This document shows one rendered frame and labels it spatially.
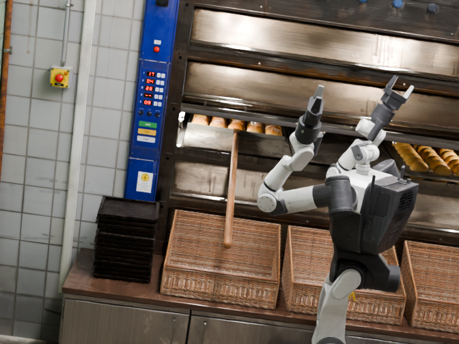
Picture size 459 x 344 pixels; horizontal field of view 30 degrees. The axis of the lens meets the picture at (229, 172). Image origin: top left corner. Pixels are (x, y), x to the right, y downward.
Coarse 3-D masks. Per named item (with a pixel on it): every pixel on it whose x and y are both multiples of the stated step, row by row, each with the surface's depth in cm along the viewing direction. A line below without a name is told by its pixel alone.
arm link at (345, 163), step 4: (348, 148) 382; (344, 152) 384; (348, 152) 381; (344, 156) 382; (348, 156) 381; (352, 156) 380; (340, 160) 384; (344, 160) 382; (348, 160) 381; (352, 160) 381; (332, 164) 385; (336, 164) 385; (340, 164) 384; (344, 164) 383; (348, 164) 382; (352, 164) 382; (340, 168) 384; (344, 168) 384; (348, 168) 383; (340, 172) 382; (344, 172) 383
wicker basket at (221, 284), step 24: (192, 216) 441; (216, 216) 441; (168, 240) 419; (192, 240) 441; (216, 240) 441; (240, 240) 442; (264, 240) 441; (168, 264) 430; (192, 264) 442; (216, 264) 441; (240, 264) 442; (264, 264) 442; (168, 288) 403; (192, 288) 414; (216, 288) 418; (240, 288) 422; (264, 288) 402
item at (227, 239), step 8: (232, 144) 448; (232, 152) 429; (232, 160) 413; (232, 168) 399; (232, 176) 386; (232, 184) 374; (232, 192) 362; (232, 200) 353; (232, 208) 343; (232, 216) 334; (232, 224) 327; (224, 232) 318; (224, 240) 308
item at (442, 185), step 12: (180, 144) 440; (204, 156) 436; (216, 156) 436; (228, 156) 436; (240, 156) 436; (252, 156) 436; (264, 156) 440; (312, 168) 438; (324, 168) 437; (420, 180) 439; (432, 180) 441; (444, 180) 445
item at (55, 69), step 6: (54, 66) 418; (66, 66) 423; (54, 72) 418; (60, 72) 418; (72, 72) 424; (54, 78) 418; (66, 78) 418; (54, 84) 419; (60, 84) 419; (66, 84) 419
